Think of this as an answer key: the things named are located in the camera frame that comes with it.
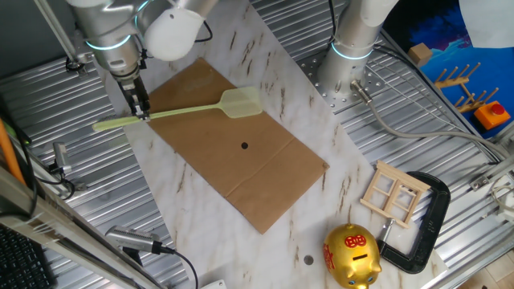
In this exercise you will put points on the brown cardboard sheet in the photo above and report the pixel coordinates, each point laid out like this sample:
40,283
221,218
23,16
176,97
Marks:
249,180

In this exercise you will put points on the orange pole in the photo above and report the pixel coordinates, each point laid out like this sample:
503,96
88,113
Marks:
8,152

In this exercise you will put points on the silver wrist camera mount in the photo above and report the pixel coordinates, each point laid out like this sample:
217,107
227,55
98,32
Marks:
82,54

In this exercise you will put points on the small gray round disc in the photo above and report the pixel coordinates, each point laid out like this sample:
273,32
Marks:
308,259

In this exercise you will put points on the white flat object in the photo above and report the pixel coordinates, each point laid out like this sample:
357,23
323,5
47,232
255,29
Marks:
214,285

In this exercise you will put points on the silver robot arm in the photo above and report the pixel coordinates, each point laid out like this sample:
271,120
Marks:
112,40

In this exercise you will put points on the white marble board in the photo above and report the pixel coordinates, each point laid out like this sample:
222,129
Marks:
209,241

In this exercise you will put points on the orange emergency stop box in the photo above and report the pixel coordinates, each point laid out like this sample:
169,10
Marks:
490,118

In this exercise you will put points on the aluminium profile bracket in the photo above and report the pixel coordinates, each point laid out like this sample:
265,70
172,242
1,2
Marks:
494,172

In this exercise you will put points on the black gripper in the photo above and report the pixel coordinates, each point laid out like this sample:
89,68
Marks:
130,88

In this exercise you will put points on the aluminium frame bar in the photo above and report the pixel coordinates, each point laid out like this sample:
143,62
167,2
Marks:
60,229

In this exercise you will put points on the wooden peg rack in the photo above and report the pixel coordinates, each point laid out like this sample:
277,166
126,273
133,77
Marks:
449,83
467,106

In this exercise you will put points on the small wooden window frame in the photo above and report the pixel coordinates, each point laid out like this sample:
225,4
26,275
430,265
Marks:
401,175

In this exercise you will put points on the light green plastic flyswatter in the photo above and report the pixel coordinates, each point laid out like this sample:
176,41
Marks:
241,102

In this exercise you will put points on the black keyboard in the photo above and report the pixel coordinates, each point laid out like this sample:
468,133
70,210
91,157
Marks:
20,265

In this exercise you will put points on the silver ribbed camera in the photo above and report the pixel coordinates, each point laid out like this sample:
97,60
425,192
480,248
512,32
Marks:
132,238

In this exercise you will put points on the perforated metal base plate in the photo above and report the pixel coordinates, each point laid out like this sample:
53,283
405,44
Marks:
317,86

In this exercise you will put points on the small gray camera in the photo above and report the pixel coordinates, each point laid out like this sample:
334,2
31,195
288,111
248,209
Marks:
61,156

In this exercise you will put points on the golden piggy bank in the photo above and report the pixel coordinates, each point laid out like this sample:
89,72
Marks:
353,257

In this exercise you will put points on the black C-clamp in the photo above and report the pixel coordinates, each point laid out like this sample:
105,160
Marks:
435,225

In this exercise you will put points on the white paper sheet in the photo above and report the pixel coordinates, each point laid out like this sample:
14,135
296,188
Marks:
490,24

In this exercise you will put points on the blue printed mat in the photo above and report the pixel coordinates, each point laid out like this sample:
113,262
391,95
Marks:
498,72

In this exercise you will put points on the wooden cube block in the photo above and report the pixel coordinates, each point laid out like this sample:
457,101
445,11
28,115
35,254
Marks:
420,54

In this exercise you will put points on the thin metal stand rod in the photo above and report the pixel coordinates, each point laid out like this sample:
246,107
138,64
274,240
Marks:
56,30

